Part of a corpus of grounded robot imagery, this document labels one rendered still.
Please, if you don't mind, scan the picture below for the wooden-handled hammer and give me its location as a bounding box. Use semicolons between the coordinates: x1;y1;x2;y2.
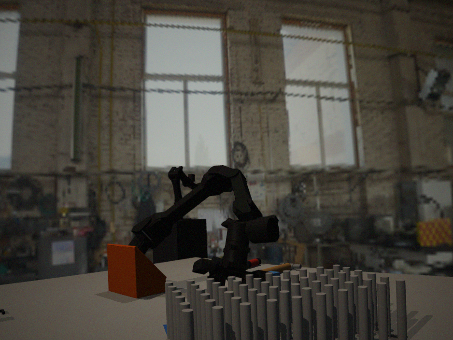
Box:
262;263;302;272

